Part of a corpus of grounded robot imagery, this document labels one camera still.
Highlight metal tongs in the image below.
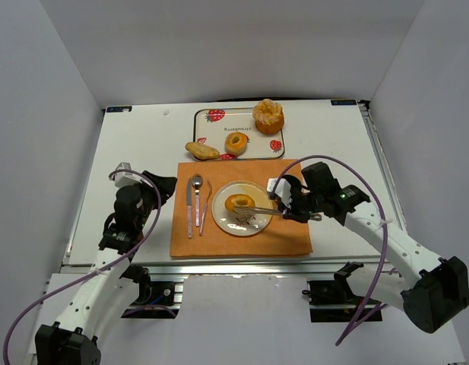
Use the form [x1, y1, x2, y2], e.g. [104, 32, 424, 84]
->
[233, 207, 322, 223]

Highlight ring donut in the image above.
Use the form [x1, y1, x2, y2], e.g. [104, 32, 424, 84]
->
[224, 194, 255, 213]
[224, 132, 249, 156]

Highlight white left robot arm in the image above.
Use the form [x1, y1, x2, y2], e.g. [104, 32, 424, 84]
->
[34, 163, 177, 364]

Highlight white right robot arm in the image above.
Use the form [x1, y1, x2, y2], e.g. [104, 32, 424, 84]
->
[267, 162, 469, 334]

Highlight oval bread roll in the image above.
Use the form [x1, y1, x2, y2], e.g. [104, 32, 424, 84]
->
[185, 142, 220, 160]

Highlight strawberry pattern tray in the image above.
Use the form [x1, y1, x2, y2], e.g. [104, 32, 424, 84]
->
[193, 107, 285, 160]

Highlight white beige ceramic plate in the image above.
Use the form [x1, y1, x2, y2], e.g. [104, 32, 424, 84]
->
[211, 180, 273, 236]

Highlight left blue label sticker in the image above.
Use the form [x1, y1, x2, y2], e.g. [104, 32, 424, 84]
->
[106, 106, 132, 113]

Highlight blue label sticker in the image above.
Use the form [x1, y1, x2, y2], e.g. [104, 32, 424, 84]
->
[330, 99, 358, 106]
[106, 106, 132, 113]

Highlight sugar-topped round pastry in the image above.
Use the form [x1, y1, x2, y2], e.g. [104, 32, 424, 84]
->
[252, 99, 284, 135]

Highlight right blue label sticker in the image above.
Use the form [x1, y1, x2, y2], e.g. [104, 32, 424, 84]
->
[330, 99, 358, 106]

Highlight pink handled knife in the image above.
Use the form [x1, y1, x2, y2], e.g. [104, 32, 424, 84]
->
[185, 178, 192, 239]

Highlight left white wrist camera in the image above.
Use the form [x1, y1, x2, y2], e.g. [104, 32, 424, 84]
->
[109, 162, 140, 189]

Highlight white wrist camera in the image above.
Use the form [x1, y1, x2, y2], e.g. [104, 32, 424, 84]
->
[109, 162, 140, 189]
[267, 178, 292, 205]

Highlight pink handled spoon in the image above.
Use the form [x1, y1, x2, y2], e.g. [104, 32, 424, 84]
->
[192, 174, 203, 227]

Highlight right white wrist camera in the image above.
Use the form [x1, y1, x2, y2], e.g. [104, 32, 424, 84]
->
[267, 178, 292, 205]

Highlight pink handled fork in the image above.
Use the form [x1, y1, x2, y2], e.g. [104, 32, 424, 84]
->
[199, 180, 212, 236]

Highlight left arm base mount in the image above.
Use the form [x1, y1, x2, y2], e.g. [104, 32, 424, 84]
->
[122, 265, 182, 319]

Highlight aluminium frame rail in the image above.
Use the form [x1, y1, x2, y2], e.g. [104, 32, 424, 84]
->
[61, 262, 423, 278]

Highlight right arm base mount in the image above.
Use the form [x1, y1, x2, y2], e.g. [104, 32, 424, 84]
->
[302, 280, 363, 323]

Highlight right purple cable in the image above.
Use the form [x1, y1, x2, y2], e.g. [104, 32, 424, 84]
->
[274, 154, 389, 347]

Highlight purple cable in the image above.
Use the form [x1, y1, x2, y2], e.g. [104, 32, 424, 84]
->
[274, 154, 389, 347]
[2, 170, 163, 365]

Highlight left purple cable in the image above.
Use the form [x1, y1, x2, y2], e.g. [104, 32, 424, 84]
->
[2, 170, 163, 365]

